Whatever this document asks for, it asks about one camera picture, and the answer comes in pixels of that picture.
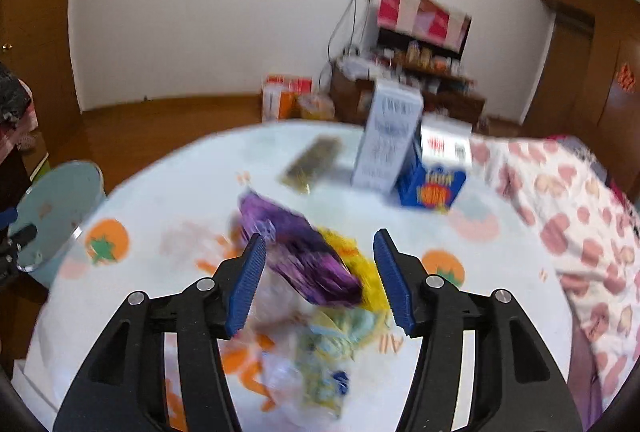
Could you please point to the blue printed carton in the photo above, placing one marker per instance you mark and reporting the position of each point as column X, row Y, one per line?
column 435, row 182

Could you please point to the purple foil wrapper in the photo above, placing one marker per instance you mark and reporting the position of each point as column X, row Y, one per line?
column 305, row 252

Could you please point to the tall white carton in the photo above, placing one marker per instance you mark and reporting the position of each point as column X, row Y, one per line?
column 387, row 137

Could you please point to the red paper door decoration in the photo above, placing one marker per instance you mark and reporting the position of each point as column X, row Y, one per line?
column 626, row 78

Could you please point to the yellow crinkled wrapper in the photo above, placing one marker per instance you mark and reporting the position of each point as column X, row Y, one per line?
column 360, row 262

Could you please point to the yellow plastic bag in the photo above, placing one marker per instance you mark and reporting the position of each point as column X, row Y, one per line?
column 316, row 107

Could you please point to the light blue waste bin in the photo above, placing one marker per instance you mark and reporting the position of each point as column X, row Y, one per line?
column 55, row 207

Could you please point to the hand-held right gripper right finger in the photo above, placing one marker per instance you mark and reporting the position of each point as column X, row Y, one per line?
column 392, row 282

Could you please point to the pink dotted printed blanket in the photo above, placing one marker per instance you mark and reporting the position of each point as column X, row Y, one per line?
column 565, row 212

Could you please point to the brown wooden door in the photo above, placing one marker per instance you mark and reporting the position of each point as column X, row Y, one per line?
column 35, row 22
column 570, row 72

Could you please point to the green yellow wrapper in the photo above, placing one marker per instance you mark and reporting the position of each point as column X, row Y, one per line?
column 330, row 347

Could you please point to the dark patterned cloth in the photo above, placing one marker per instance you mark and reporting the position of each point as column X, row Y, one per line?
column 11, row 97

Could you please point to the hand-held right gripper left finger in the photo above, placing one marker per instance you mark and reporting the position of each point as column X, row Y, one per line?
column 247, row 287

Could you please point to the dark speckled flat packet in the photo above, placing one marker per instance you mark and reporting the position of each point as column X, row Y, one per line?
column 311, row 162

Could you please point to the orange white cardboard box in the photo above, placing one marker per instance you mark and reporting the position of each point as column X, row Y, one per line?
column 280, row 97

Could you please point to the toy shelf with striped canopy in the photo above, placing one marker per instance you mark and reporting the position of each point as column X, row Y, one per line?
column 425, row 42

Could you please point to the white printed tablecloth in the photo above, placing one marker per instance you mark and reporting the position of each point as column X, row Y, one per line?
column 165, row 192

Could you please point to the clear plastic bag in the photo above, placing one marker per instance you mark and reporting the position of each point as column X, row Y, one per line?
column 277, row 302

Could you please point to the pink bed sheet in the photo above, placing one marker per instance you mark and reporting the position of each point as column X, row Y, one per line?
column 585, row 377

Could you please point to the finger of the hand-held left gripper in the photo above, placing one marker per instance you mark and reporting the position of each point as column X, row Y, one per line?
column 20, row 234

